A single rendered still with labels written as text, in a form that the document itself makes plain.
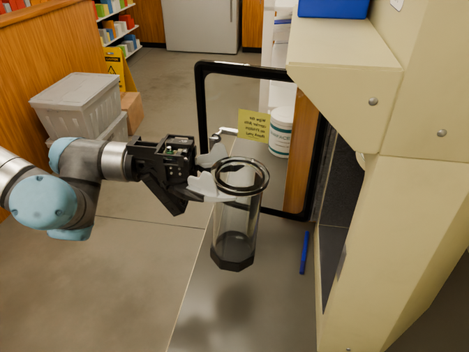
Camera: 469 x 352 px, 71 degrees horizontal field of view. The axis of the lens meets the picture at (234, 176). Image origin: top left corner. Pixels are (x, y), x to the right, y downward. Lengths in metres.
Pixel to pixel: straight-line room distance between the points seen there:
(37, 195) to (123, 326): 1.46
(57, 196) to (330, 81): 0.38
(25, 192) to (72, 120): 2.11
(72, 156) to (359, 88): 0.50
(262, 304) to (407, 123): 0.54
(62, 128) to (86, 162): 2.07
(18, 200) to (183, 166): 0.24
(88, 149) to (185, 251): 1.55
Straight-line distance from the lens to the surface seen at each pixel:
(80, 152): 0.67
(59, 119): 2.68
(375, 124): 0.39
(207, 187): 0.57
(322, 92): 0.37
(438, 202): 0.47
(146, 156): 0.61
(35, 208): 0.52
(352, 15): 0.56
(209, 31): 5.52
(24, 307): 2.20
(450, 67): 0.38
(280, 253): 0.89
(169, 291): 1.98
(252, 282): 0.83
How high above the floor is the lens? 1.62
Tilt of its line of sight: 37 degrees down
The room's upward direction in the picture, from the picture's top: straight up
